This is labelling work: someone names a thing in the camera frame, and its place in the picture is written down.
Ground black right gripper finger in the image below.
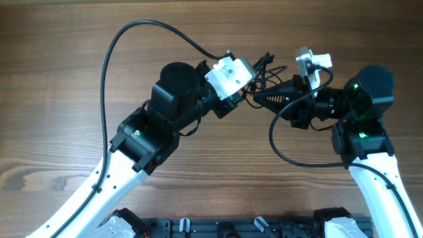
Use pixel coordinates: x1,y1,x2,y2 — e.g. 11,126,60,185
264,79,304,95
253,89,297,114

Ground black left camera cable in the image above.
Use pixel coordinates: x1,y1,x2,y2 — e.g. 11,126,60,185
49,19,222,238

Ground black right camera cable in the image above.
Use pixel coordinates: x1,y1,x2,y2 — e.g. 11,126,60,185
268,64,416,238

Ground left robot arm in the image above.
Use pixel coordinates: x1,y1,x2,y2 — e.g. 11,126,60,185
30,57,256,237

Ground black camera cable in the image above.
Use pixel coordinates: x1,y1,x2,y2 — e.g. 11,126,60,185
268,64,416,238
49,19,222,238

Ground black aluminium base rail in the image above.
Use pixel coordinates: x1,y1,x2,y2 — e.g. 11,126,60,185
142,217,325,238

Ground thick black USB cable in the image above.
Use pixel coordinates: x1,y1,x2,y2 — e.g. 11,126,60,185
250,52,288,93

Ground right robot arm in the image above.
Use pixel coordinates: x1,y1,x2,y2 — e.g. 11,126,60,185
253,65,422,237

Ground thin black USB cable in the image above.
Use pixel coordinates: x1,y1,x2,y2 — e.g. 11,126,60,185
241,65,282,110

